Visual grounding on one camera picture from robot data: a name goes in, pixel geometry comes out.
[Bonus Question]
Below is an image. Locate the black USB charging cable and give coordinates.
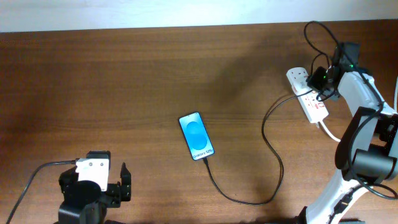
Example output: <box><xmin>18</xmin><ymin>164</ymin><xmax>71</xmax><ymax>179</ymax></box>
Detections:
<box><xmin>201</xmin><ymin>88</ymin><xmax>315</xmax><ymax>206</ymax></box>

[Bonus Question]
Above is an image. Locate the blue Samsung smartphone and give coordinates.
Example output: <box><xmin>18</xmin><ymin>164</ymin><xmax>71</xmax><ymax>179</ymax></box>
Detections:
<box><xmin>178</xmin><ymin>112</ymin><xmax>215</xmax><ymax>161</ymax></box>

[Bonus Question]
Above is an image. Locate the white power strip cord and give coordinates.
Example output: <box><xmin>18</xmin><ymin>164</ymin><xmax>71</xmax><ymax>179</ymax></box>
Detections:
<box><xmin>317</xmin><ymin>77</ymin><xmax>398</xmax><ymax>143</ymax></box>

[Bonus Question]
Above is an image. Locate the white power strip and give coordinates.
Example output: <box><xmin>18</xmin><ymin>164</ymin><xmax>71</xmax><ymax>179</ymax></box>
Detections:
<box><xmin>286</xmin><ymin>67</ymin><xmax>329</xmax><ymax>124</ymax></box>

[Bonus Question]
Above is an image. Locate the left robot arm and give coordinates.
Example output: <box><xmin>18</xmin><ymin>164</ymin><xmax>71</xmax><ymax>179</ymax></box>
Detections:
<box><xmin>58</xmin><ymin>151</ymin><xmax>132</xmax><ymax>224</ymax></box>

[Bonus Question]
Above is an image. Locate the left camera black cable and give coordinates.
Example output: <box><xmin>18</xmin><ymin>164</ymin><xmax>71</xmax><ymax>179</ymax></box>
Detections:
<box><xmin>6</xmin><ymin>159</ymin><xmax>77</xmax><ymax>224</ymax></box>

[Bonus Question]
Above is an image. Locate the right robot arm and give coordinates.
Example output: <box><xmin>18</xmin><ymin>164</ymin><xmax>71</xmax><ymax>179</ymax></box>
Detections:
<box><xmin>295</xmin><ymin>42</ymin><xmax>397</xmax><ymax>223</ymax></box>

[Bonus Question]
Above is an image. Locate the white charger plug adapter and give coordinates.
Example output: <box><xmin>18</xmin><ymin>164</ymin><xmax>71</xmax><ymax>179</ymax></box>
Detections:
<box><xmin>292</xmin><ymin>73</ymin><xmax>312</xmax><ymax>95</ymax></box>

